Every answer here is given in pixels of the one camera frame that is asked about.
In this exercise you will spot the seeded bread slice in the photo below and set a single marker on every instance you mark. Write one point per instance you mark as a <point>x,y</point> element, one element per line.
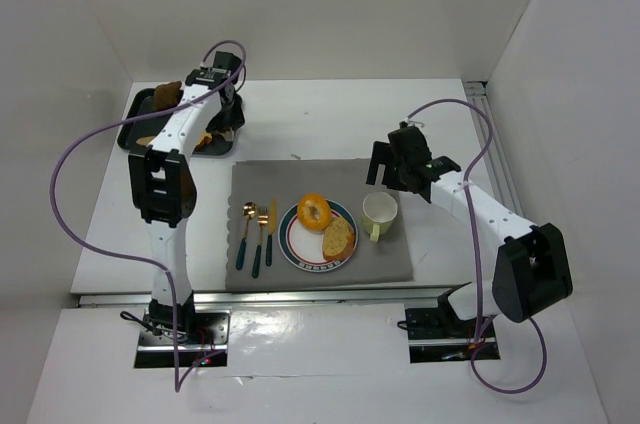
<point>338,240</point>
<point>199,146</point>

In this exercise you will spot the black rectangular tray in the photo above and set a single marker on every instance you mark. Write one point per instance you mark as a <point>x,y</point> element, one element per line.
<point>142,104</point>

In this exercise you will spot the gold fork green handle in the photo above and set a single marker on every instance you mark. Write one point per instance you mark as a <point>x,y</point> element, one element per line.
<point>263,220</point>

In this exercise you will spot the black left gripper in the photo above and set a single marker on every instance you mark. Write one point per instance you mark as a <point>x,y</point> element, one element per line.
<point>226,123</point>

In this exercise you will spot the aluminium side rail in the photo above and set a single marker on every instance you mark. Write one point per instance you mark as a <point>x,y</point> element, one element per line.
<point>499,174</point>

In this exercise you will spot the orange glazed donut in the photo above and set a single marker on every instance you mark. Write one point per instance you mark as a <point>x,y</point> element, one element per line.
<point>313,212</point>

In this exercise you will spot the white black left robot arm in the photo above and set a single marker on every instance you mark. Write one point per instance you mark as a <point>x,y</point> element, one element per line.
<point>163,189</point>

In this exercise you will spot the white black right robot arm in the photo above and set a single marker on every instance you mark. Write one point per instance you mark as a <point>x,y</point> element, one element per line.
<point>531,270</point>

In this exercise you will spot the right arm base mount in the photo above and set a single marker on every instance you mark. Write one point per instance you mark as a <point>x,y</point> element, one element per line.
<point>437,335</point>

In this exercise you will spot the grey cloth placemat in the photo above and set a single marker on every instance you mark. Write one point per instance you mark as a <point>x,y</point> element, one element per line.
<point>343,181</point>

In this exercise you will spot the thin brown bread slice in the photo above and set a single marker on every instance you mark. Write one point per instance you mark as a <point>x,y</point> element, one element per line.
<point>145,141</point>

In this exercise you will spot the gold spoon green handle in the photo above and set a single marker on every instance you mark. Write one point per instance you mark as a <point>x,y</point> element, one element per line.
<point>249,212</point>

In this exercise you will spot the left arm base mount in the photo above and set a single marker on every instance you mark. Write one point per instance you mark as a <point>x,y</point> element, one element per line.
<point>206,344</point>

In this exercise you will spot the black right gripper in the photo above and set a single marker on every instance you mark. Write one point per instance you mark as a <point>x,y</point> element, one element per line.
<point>382,164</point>

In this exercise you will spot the dark brown bread chunk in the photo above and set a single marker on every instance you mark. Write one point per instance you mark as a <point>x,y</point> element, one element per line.
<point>167,96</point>

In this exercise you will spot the pale green ceramic mug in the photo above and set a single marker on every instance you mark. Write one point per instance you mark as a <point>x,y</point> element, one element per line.
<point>379,210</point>

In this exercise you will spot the orange round bun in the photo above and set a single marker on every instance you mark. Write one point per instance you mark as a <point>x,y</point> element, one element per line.
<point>206,138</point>

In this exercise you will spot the gold knife green handle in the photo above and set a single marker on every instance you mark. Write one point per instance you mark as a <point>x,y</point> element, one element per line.
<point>272,221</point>

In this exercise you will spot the aluminium front rail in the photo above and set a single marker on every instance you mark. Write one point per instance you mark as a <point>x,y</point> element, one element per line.
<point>364,295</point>

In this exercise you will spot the white plate teal red rim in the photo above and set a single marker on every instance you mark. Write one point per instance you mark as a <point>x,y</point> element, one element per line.
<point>303,248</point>

